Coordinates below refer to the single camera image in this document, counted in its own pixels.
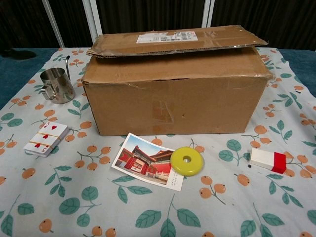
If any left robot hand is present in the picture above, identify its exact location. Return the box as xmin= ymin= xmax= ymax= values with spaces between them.
xmin=0 ymin=48 xmax=35 ymax=60

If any brown cardboard shipping box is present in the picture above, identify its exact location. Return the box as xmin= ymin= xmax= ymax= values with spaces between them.
xmin=81 ymin=24 xmax=275 ymax=137

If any banded deck of playing cards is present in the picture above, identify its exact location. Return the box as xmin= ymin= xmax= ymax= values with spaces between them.
xmin=23 ymin=121 xmax=70 ymax=158

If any dark pleated curtain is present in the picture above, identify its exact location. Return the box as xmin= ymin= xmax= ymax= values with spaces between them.
xmin=0 ymin=0 xmax=316 ymax=50

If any palace photo postcard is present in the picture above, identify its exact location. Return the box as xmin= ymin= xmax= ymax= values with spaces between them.
xmin=111 ymin=132 xmax=184 ymax=193

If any floral leaf print tablecloth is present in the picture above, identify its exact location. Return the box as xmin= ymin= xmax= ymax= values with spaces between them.
xmin=0 ymin=46 xmax=316 ymax=237

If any white and red block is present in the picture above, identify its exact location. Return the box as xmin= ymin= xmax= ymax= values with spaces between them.
xmin=249 ymin=148 xmax=287 ymax=173

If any thin white frame post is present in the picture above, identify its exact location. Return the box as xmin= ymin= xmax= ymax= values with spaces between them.
xmin=42 ymin=0 xmax=65 ymax=48

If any wide white frame post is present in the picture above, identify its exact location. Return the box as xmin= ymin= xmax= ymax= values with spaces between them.
xmin=82 ymin=0 xmax=104 ymax=47

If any white double frame post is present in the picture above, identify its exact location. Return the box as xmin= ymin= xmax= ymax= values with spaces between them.
xmin=201 ymin=0 xmax=215 ymax=28

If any yellow plastic ring disc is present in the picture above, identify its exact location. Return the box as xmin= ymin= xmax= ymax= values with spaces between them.
xmin=170 ymin=146 xmax=204 ymax=176

